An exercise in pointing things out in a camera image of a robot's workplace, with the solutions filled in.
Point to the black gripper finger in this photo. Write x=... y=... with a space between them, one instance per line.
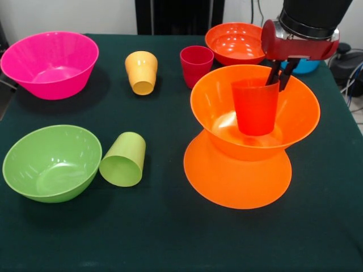
x=286 y=76
x=272 y=73

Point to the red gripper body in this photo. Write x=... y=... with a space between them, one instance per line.
x=297 y=48

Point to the red plastic cup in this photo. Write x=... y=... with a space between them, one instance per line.
x=255 y=113

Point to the orange plastic bowl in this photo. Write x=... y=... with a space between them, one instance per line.
x=212 y=93
x=235 y=184

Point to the magenta plastic cup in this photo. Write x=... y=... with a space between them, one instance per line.
x=195 y=71

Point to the yellow plastic cup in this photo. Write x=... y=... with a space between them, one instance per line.
x=141 y=73

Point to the green plastic cup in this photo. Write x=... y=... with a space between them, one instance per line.
x=122 y=170

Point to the green plastic bowl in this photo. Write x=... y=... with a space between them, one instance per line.
x=51 y=158

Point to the pink plastic bowl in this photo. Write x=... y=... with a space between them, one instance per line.
x=28 y=56

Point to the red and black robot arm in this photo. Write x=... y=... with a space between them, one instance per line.
x=312 y=14

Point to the blue plastic bowl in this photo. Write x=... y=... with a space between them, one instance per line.
x=304 y=66

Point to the red-orange plastic bowl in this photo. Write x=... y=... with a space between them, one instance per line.
x=232 y=39

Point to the black cabinet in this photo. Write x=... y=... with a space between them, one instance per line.
x=175 y=17

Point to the dark green table cloth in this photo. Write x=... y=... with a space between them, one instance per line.
x=141 y=226

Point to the black equipment box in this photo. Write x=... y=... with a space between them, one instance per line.
x=3 y=39

